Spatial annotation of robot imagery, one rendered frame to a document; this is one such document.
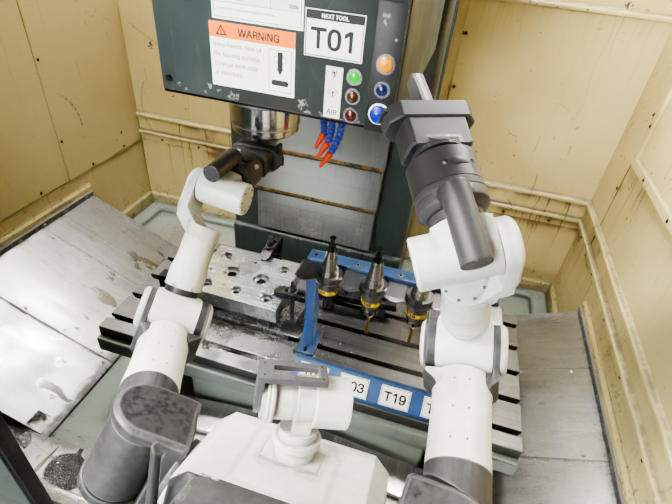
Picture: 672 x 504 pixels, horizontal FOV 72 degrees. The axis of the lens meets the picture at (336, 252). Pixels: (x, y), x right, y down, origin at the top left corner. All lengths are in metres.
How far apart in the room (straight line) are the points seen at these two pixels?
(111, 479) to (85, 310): 1.19
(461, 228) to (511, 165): 1.47
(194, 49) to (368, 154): 0.79
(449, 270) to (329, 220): 1.22
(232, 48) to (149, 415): 0.59
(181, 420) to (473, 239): 0.46
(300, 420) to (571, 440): 1.01
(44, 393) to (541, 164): 1.88
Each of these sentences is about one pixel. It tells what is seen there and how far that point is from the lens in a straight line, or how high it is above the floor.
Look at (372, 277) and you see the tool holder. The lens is 1.06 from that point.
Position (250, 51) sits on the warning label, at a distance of 0.86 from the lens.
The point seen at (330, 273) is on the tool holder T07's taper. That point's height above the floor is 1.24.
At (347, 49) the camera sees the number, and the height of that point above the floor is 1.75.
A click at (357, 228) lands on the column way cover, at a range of 1.70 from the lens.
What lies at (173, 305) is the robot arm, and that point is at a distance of 0.90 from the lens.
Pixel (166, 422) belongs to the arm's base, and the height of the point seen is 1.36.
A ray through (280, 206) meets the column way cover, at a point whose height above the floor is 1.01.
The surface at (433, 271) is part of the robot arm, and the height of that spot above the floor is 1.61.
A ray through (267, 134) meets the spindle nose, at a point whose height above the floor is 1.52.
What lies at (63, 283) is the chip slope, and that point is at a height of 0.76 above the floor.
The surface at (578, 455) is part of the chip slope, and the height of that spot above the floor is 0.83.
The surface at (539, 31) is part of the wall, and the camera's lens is 1.82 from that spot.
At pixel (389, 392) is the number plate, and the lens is 1.24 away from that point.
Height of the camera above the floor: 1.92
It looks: 36 degrees down
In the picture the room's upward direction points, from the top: 6 degrees clockwise
